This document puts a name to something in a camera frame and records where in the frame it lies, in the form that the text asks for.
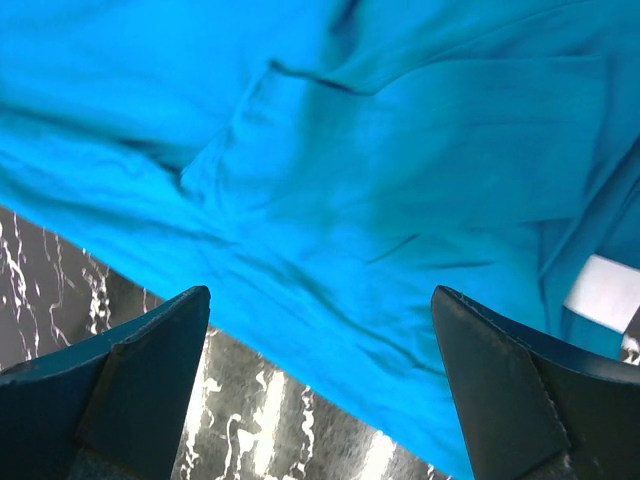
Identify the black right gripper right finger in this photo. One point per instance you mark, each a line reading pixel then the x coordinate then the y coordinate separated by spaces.
pixel 531 406

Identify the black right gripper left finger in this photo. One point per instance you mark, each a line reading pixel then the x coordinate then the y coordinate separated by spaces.
pixel 113 405

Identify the blue t shirt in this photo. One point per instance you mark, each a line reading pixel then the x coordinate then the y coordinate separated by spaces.
pixel 323 166

